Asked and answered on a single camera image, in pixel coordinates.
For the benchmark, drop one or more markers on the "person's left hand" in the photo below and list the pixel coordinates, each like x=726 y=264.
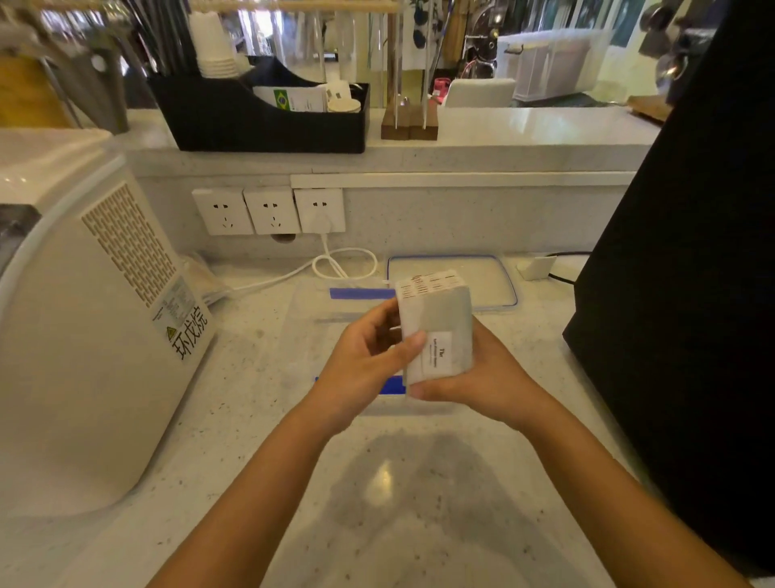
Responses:
x=354 y=369

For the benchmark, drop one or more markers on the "person's right hand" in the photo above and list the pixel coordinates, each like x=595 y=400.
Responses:
x=493 y=384

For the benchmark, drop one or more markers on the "person's right thumb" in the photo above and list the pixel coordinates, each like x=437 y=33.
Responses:
x=437 y=389

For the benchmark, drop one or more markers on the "person's left thumb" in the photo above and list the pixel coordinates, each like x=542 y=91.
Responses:
x=402 y=352

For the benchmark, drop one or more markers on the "white card pack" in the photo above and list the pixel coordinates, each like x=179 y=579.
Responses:
x=439 y=321

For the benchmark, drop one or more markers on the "person's left forearm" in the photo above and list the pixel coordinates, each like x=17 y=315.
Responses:
x=254 y=497

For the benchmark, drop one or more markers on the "person's right forearm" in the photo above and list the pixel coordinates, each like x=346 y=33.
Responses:
x=611 y=503

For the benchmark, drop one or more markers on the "clear container with blue clips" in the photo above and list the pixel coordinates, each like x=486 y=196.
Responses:
x=315 y=339

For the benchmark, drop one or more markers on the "clear lid with blue rim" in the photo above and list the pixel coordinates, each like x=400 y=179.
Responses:
x=487 y=284

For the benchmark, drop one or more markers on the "white charger adapter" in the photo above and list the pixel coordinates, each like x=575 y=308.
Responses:
x=536 y=267

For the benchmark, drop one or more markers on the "wooden sign holder block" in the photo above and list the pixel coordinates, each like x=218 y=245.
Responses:
x=410 y=126

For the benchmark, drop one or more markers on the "white cup lids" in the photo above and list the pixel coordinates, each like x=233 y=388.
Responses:
x=344 y=105

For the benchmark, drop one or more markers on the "white rectangular box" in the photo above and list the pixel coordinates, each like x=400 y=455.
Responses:
x=478 y=93

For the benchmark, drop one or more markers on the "large black appliance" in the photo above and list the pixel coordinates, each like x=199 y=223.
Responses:
x=696 y=303

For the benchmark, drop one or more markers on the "white card with flag print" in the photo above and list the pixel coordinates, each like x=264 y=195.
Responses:
x=293 y=99

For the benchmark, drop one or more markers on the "black organizer box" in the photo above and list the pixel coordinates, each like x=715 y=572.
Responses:
x=242 y=127

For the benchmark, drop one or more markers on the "white countertop appliance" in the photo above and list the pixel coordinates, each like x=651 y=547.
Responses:
x=78 y=363

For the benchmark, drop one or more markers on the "clear plastic storage box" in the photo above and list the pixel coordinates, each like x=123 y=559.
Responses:
x=554 y=63

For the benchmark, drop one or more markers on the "wooden board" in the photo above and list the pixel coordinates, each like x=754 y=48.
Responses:
x=649 y=108

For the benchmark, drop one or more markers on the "stack of white paper cups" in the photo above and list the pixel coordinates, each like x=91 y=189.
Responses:
x=213 y=45

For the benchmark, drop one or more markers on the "bundle of black straws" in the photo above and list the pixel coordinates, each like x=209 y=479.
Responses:
x=163 y=36

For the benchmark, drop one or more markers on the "metal container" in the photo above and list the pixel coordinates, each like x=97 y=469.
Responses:
x=100 y=91

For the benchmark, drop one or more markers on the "white wall socket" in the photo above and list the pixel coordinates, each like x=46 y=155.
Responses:
x=221 y=211
x=271 y=209
x=315 y=203

